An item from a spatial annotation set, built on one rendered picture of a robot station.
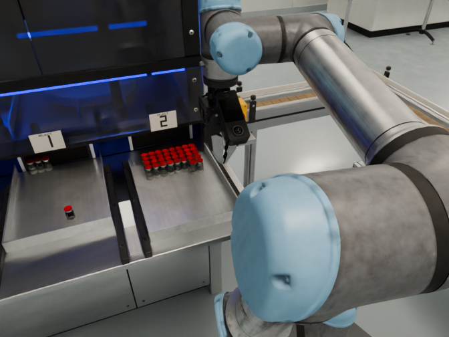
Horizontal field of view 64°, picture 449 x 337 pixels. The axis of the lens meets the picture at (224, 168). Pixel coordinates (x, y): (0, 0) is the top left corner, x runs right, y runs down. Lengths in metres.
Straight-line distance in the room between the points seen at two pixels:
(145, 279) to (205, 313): 0.37
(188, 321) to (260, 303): 1.54
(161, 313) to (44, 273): 0.98
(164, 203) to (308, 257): 0.81
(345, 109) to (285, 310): 0.27
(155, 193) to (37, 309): 0.79
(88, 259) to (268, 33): 0.67
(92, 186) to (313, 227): 0.96
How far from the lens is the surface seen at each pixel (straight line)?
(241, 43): 0.57
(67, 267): 0.96
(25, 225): 1.11
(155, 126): 1.16
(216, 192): 1.07
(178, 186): 1.10
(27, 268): 1.00
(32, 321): 1.75
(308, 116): 1.53
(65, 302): 1.67
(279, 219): 0.26
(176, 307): 1.87
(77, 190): 1.16
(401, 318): 2.01
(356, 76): 0.49
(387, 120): 0.42
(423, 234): 0.30
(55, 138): 1.15
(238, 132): 0.70
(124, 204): 0.99
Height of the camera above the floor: 1.59
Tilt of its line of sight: 37 degrees down
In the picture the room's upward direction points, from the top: straight up
